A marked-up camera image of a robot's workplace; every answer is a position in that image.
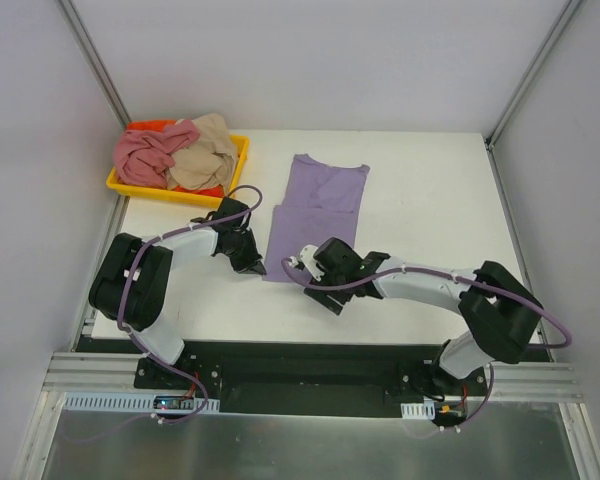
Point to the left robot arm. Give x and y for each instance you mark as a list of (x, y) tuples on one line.
[(130, 286)]

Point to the beige t shirt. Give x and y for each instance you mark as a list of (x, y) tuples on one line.
[(207, 163)]

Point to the left white cable duct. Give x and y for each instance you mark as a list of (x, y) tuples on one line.
[(139, 403)]

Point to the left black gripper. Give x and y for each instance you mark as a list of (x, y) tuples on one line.
[(245, 257)]

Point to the right aluminium frame post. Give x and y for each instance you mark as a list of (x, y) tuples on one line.
[(566, 15)]

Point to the aluminium front rail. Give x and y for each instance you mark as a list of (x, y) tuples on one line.
[(94, 372)]

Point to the yellow plastic bin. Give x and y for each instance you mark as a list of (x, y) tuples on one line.
[(112, 182)]

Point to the purple t shirt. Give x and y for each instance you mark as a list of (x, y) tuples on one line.
[(321, 201)]

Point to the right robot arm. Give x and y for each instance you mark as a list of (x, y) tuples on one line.
[(500, 314)]

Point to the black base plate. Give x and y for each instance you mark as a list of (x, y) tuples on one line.
[(368, 381)]

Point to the left aluminium frame post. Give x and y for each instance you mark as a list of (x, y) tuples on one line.
[(80, 32)]

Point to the aluminium frame post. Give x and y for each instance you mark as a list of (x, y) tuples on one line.
[(566, 15), (80, 32)]

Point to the pink t shirt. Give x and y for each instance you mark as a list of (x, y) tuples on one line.
[(143, 157)]

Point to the right white cable duct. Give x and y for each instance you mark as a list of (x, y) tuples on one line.
[(418, 411)]

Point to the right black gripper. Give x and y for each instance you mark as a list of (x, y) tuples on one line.
[(325, 299)]

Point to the white cable duct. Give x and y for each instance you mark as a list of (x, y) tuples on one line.
[(418, 411), (139, 403)]

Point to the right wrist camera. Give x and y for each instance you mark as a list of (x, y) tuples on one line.
[(305, 261)]

